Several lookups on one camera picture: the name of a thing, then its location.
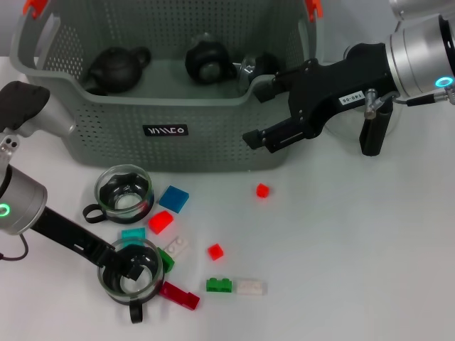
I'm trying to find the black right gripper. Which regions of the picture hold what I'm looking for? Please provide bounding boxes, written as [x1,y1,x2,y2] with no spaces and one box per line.
[242,42,400,155]

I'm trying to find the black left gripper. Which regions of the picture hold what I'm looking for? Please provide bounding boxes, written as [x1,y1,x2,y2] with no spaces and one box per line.
[29,207,144,282]

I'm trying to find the glass teacup with black sleeve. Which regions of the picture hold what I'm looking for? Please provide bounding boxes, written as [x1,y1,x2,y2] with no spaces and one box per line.
[82,163,156,225]
[97,237,165,325]
[237,52,282,95]
[184,33,237,86]

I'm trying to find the grey-green perforated storage bin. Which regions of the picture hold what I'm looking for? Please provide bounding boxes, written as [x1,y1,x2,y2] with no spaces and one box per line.
[9,0,323,173]

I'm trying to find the teal flat building brick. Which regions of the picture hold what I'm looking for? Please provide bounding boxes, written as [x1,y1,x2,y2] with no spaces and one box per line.
[121,227,147,246]

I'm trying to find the green building brick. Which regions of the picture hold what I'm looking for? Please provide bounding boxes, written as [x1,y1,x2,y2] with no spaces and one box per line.
[156,247,176,274]

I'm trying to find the white two-stud plate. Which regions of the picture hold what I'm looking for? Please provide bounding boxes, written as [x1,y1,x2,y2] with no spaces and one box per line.
[165,236,189,257]
[235,279,267,296]

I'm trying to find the red sloped building brick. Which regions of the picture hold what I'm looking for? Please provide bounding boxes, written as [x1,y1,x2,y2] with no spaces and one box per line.
[148,210,175,235]

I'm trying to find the dark red long brick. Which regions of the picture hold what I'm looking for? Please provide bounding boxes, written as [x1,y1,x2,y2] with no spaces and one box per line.
[159,281,200,311]

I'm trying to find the blue flat building brick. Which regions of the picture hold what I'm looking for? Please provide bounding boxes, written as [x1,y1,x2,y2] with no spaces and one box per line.
[159,184,191,214]

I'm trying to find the green two-stud brick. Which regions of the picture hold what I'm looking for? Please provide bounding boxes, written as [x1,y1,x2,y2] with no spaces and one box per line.
[205,277,236,294]

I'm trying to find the black clay teapot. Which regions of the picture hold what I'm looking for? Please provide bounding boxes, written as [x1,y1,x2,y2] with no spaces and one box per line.
[83,45,152,96]

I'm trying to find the glass pitcher with black handle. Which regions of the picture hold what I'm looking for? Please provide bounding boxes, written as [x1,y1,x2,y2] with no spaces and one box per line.
[319,44,406,157]

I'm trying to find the left arm grey cable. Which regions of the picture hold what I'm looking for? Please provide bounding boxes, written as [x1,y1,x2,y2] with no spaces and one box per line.
[0,234,30,263]

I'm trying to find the orange bin handle clip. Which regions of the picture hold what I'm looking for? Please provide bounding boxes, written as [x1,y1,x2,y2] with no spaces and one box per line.
[21,0,49,18]
[304,0,324,23]

